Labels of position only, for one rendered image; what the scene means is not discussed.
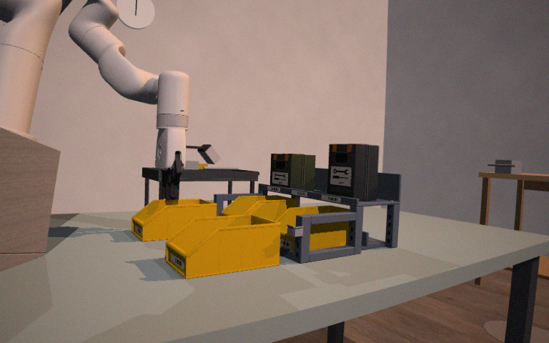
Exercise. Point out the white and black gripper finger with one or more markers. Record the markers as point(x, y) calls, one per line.
point(164, 182)
point(172, 186)

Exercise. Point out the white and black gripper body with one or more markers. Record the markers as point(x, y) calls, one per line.
point(169, 140)

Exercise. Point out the dark grey tool case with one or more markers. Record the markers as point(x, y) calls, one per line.
point(353, 170)

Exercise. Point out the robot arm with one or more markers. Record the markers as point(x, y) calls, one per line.
point(23, 45)

